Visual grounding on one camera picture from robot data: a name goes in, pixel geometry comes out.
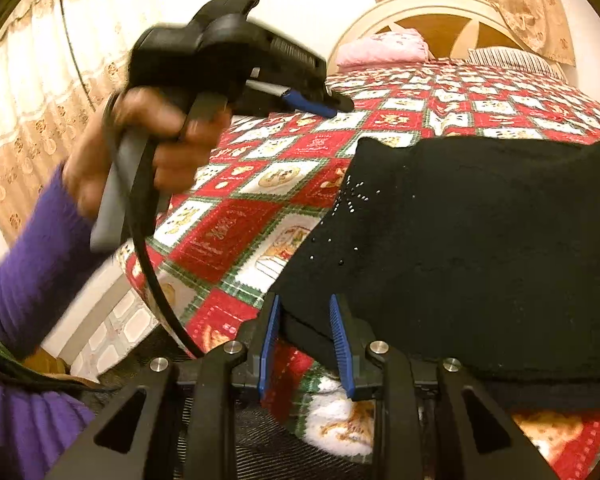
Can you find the cream wooden bed headboard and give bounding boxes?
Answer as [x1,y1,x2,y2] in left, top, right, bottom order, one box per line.
[326,0,566,81]

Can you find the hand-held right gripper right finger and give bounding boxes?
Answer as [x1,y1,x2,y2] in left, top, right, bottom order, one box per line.
[328,293,562,480]

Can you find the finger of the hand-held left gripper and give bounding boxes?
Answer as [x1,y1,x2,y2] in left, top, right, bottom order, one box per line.
[245,79,355,119]

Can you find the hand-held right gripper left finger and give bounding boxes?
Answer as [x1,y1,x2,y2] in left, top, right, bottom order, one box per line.
[44,291,282,480]

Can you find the person's purple clothed torso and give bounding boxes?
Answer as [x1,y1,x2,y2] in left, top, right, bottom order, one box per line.
[0,322,106,480]

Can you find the person's left forearm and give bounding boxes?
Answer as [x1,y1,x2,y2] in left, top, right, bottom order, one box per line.
[0,164,108,357]

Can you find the black pants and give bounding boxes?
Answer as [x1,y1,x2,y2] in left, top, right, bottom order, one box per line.
[269,135,600,413]

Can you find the person's left hand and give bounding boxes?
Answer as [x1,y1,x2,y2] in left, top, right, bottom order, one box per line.
[61,86,232,222]

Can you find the striped pillow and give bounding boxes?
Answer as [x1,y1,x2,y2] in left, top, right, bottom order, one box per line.
[466,46,566,81]

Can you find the pink pillow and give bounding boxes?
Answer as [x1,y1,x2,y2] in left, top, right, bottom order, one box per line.
[336,29,431,68]

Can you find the red printed bear quilt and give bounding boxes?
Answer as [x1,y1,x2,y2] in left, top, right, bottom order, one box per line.
[115,57,600,480]

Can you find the dark mesh fabric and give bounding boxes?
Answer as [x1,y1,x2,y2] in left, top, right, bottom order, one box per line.
[172,400,381,480]

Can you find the black cable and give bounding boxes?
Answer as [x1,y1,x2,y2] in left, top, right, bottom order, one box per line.
[102,92,205,360]

